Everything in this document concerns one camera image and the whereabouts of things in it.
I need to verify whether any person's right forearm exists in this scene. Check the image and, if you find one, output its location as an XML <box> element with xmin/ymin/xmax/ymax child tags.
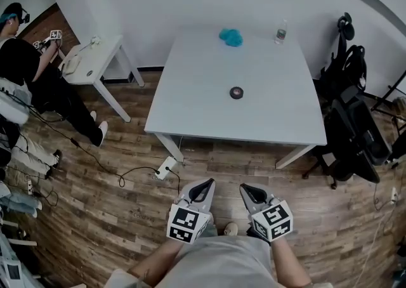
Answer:
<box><xmin>269</xmin><ymin>236</ymin><xmax>314</xmax><ymax>288</ymax></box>

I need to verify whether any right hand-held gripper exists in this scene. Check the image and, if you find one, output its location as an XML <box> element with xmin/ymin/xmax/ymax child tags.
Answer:
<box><xmin>239</xmin><ymin>183</ymin><xmax>294</xmax><ymax>244</ymax></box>

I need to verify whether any person's grey shirt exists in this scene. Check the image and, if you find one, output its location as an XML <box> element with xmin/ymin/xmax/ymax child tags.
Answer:
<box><xmin>156</xmin><ymin>235</ymin><xmax>277</xmax><ymax>288</ymax></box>

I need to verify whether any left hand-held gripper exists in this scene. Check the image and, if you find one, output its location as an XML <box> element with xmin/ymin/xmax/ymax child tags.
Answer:
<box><xmin>166</xmin><ymin>178</ymin><xmax>216</xmax><ymax>245</ymax></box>

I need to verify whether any long black floor cable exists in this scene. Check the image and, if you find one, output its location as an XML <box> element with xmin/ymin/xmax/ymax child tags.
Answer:
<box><xmin>0</xmin><ymin>88</ymin><xmax>181</xmax><ymax>197</ymax></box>

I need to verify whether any clear plastic water bottle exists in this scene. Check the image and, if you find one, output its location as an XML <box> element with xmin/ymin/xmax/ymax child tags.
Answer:
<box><xmin>273</xmin><ymin>19</ymin><xmax>289</xmax><ymax>46</ymax></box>

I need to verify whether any person's left forearm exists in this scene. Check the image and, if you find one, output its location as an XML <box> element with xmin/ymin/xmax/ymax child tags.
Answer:
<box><xmin>129</xmin><ymin>236</ymin><xmax>192</xmax><ymax>282</ymax></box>

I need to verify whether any black tripod stand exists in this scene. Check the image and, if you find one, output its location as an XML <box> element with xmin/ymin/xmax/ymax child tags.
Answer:
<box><xmin>369</xmin><ymin>70</ymin><xmax>406</xmax><ymax>113</ymax></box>

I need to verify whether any small white side table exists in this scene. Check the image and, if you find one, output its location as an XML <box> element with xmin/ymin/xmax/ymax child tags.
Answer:
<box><xmin>58</xmin><ymin>34</ymin><xmax>145</xmax><ymax>123</ymax></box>

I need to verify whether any black chair with headrest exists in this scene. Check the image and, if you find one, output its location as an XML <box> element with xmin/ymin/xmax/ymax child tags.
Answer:
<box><xmin>318</xmin><ymin>12</ymin><xmax>369</xmax><ymax>97</ymax></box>

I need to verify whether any black office chair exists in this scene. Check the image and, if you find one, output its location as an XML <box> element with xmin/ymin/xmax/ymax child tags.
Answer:
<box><xmin>301</xmin><ymin>85</ymin><xmax>393</xmax><ymax>190</ymax></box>

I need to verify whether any large white table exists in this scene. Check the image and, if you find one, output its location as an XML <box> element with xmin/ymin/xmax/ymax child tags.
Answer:
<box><xmin>144</xmin><ymin>28</ymin><xmax>328</xmax><ymax>169</ymax></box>

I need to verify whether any white flower stem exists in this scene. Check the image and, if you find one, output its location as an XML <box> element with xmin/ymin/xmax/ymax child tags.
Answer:
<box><xmin>78</xmin><ymin>36</ymin><xmax>102</xmax><ymax>52</ymax></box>

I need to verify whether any person's beige shoe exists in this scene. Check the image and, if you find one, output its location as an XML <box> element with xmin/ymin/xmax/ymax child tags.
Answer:
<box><xmin>223</xmin><ymin>221</ymin><xmax>239</xmax><ymax>237</ymax></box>

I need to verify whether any teal fluffy cloth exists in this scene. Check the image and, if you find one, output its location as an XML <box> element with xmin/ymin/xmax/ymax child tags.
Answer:
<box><xmin>218</xmin><ymin>27</ymin><xmax>244</xmax><ymax>48</ymax></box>

